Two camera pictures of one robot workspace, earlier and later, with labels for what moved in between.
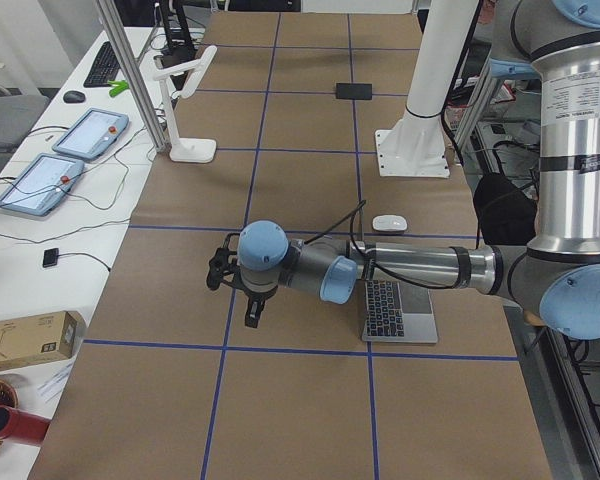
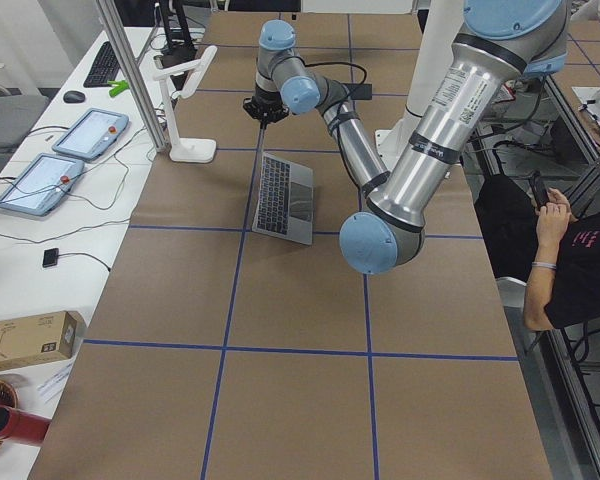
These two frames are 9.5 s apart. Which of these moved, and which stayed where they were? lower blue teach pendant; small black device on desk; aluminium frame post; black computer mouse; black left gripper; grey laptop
Moved: grey laptop; black left gripper
Stayed: small black device on desk; lower blue teach pendant; black computer mouse; aluminium frame post
